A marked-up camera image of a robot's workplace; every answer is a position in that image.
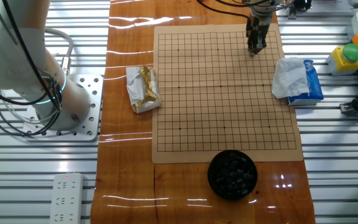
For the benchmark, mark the white power strip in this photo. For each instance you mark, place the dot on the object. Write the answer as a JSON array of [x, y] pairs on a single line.
[[65, 199]]

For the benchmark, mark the tan go board mat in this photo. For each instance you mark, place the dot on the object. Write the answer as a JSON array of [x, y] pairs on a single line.
[[197, 109]]

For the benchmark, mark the yellow box green push button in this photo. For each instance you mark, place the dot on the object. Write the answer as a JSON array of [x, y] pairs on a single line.
[[340, 62]]

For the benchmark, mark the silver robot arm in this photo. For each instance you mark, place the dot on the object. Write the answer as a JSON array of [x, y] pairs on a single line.
[[11, 62]]

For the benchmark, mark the black round stone bowl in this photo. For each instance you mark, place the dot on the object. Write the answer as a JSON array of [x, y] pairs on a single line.
[[210, 183]]

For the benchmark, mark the white paper sheet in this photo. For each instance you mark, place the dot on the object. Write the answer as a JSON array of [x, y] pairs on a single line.
[[331, 6]]

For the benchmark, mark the blue white packet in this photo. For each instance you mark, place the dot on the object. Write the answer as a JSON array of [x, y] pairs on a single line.
[[287, 77]]

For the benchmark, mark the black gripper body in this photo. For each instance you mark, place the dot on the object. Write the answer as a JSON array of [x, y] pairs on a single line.
[[258, 25]]

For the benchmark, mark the bolted aluminium bracket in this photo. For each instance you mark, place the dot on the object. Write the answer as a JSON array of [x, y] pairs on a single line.
[[291, 14]]

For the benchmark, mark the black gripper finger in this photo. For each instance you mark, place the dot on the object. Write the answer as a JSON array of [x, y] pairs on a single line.
[[256, 43], [248, 37]]

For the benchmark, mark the blue tissue pack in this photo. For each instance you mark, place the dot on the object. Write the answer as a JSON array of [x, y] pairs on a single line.
[[314, 84]]

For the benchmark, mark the white and gold foil package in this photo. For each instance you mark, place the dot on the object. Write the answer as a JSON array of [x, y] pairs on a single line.
[[141, 90]]

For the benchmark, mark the aluminium corner bracket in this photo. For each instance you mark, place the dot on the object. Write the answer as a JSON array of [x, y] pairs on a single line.
[[346, 108]]

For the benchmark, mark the glossy wooden plank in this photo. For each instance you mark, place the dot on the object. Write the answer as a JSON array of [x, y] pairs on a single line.
[[126, 174]]

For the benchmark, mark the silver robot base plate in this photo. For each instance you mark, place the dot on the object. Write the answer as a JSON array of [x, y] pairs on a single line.
[[89, 93]]

